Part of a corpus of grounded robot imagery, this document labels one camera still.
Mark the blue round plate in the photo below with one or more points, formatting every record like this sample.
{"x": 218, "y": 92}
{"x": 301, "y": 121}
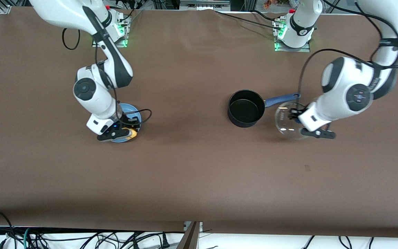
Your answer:
{"x": 130, "y": 110}

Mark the aluminium frame post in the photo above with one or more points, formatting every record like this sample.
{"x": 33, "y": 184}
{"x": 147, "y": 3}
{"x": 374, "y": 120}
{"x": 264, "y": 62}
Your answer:
{"x": 190, "y": 238}

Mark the silver corner bracket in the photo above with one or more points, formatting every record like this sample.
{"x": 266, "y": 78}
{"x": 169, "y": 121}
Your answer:
{"x": 5, "y": 9}

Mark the yellow potato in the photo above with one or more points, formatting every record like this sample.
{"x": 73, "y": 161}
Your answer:
{"x": 131, "y": 134}

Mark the glass lid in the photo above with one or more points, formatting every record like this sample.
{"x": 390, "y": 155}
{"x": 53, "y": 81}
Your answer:
{"x": 283, "y": 119}

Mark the grey metal box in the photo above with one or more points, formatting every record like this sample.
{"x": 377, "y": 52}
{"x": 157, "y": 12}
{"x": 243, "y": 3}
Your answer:
{"x": 204, "y": 4}

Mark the silver aluminium frame profile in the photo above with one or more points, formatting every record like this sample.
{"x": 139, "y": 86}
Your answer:
{"x": 249, "y": 4}

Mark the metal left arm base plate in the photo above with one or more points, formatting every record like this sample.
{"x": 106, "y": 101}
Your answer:
{"x": 292, "y": 49}

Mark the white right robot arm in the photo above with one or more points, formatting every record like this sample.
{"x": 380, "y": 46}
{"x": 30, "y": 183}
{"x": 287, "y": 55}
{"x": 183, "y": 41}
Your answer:
{"x": 92, "y": 100}

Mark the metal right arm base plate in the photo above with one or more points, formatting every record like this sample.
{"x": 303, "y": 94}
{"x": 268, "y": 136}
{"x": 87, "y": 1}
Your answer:
{"x": 121, "y": 42}

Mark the brown table cover sheet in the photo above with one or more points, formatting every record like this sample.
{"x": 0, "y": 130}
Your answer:
{"x": 199, "y": 173}

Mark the small orange object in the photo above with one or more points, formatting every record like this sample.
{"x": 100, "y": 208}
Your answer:
{"x": 267, "y": 3}

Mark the black power plug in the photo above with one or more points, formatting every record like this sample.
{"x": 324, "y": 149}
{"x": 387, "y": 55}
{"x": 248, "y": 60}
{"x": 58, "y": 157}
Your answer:
{"x": 165, "y": 242}

